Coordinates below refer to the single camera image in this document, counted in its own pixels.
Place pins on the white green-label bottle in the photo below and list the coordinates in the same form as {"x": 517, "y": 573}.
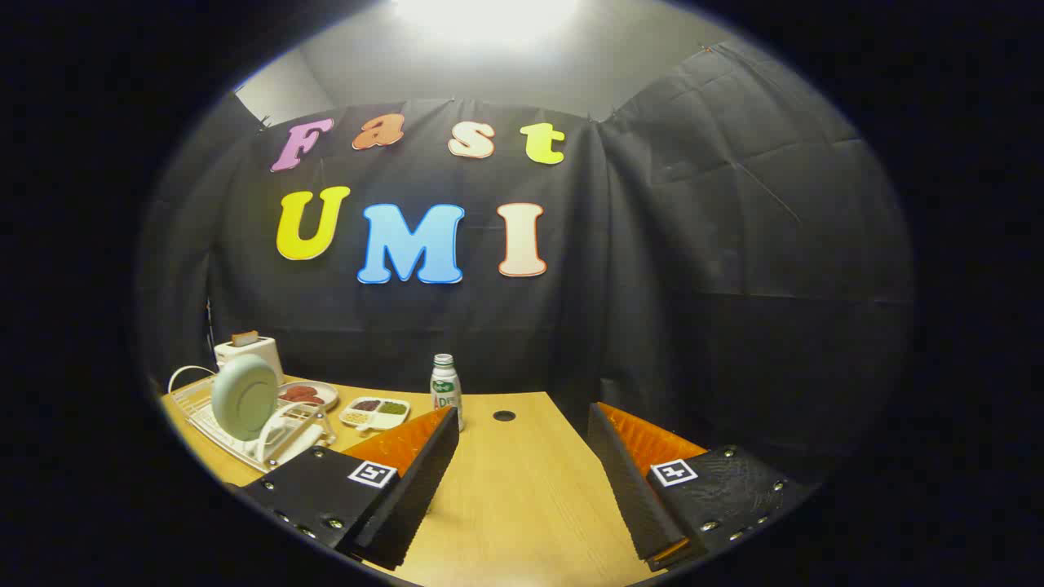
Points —
{"x": 444, "y": 383}

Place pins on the pink plate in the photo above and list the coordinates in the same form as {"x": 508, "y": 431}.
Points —
{"x": 325, "y": 394}

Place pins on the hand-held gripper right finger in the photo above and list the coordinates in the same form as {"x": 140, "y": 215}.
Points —
{"x": 632, "y": 489}

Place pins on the toast slice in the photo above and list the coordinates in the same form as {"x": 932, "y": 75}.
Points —
{"x": 245, "y": 337}

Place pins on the white toaster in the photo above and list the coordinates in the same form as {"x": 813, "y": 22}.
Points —
{"x": 263, "y": 354}

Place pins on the white divided snack dish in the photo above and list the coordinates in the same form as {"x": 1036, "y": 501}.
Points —
{"x": 375, "y": 414}

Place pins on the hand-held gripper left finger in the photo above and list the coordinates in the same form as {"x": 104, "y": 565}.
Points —
{"x": 412, "y": 489}

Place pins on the black backdrop cloth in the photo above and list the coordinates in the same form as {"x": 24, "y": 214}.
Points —
{"x": 693, "y": 285}

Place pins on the white dish rack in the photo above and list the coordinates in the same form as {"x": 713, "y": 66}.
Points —
{"x": 281, "y": 444}

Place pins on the pale green plate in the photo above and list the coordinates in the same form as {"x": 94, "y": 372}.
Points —
{"x": 245, "y": 395}

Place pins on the round red meat slice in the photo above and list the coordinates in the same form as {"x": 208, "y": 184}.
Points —
{"x": 298, "y": 391}

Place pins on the flat red meat slice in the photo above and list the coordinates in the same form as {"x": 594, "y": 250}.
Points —
{"x": 311, "y": 400}

